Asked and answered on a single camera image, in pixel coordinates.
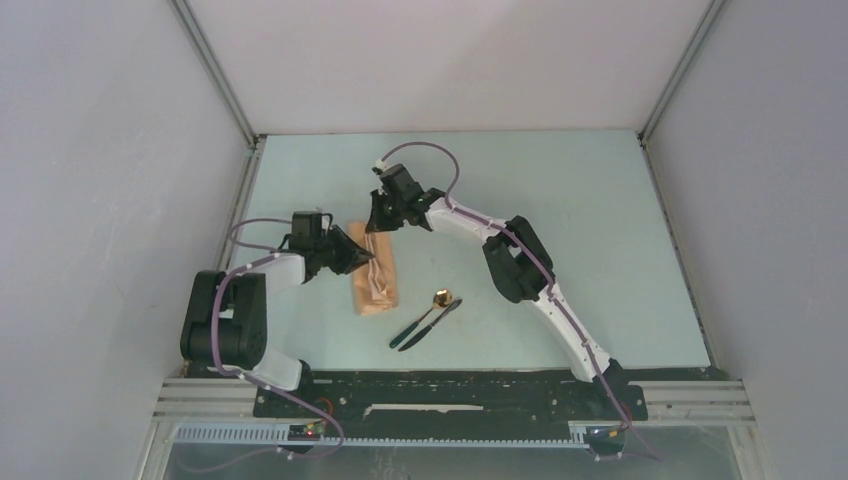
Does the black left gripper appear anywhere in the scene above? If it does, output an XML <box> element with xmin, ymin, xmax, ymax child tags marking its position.
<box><xmin>313</xmin><ymin>225</ymin><xmax>374</xmax><ymax>276</ymax></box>

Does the peach satin napkin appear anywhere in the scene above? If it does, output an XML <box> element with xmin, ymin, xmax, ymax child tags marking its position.
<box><xmin>347</xmin><ymin>221</ymin><xmax>399</xmax><ymax>316</ymax></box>

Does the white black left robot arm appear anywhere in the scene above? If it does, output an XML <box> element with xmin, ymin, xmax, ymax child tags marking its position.
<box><xmin>180</xmin><ymin>211</ymin><xmax>374</xmax><ymax>417</ymax></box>

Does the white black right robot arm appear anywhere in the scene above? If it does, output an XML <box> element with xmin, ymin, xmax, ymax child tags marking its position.
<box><xmin>366</xmin><ymin>161</ymin><xmax>629</xmax><ymax>418</ymax></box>

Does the black table knife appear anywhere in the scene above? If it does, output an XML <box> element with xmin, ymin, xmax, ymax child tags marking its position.
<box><xmin>390</xmin><ymin>298</ymin><xmax>463</xmax><ymax>352</ymax></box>

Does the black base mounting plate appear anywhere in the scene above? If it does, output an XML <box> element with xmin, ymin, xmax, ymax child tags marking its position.
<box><xmin>294</xmin><ymin>369</ymin><xmax>647</xmax><ymax>421</ymax></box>

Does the gold spoon dark handle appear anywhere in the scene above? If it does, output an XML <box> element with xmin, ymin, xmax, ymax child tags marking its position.
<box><xmin>389</xmin><ymin>289</ymin><xmax>453</xmax><ymax>349</ymax></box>

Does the left side aluminium rail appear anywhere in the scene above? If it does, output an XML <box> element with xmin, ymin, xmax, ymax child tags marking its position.
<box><xmin>189</xmin><ymin>135</ymin><xmax>266</xmax><ymax>305</ymax></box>

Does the left aluminium corner post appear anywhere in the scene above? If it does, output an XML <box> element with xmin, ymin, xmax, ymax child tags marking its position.
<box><xmin>168</xmin><ymin>0</ymin><xmax>259</xmax><ymax>149</ymax></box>

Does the aluminium corner post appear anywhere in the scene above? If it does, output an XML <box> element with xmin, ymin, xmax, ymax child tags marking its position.
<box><xmin>638</xmin><ymin>0</ymin><xmax>731</xmax><ymax>147</ymax></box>
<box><xmin>168</xmin><ymin>0</ymin><xmax>259</xmax><ymax>149</ymax></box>

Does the grey slotted cable duct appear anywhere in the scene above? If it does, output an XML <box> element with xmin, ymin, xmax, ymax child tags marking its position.
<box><xmin>172</xmin><ymin>422</ymin><xmax>588</xmax><ymax>449</ymax></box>

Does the aluminium front frame rail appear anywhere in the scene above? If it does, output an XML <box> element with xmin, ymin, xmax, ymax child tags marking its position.
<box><xmin>153</xmin><ymin>378</ymin><xmax>756</xmax><ymax>427</ymax></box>

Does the right aluminium corner post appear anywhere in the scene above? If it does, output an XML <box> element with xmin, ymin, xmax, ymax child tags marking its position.
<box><xmin>638</xmin><ymin>0</ymin><xmax>731</xmax><ymax>147</ymax></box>

